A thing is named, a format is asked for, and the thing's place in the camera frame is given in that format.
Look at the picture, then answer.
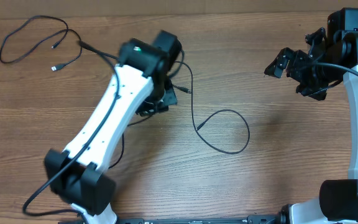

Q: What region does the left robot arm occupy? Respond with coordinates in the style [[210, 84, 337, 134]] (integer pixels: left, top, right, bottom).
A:
[[44, 30, 182, 223]]

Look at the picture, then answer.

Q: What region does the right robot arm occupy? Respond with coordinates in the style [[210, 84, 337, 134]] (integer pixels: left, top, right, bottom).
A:
[[265, 7, 358, 223]]

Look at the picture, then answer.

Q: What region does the black USB-C cable short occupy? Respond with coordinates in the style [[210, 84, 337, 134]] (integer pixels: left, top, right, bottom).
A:
[[108, 114, 153, 169]]

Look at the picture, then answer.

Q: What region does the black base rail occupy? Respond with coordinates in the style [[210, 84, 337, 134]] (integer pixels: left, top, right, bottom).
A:
[[116, 215, 288, 224]]

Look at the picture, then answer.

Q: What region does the black USB-A cable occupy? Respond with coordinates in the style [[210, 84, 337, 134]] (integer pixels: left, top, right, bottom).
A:
[[0, 15, 83, 72]]

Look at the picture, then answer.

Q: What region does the black USB-C cable long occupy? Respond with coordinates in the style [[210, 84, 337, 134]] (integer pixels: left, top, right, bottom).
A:
[[175, 61, 250, 155]]

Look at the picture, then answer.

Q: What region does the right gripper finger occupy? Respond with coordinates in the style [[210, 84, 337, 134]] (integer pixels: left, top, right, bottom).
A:
[[264, 47, 293, 78], [286, 50, 306, 77]]

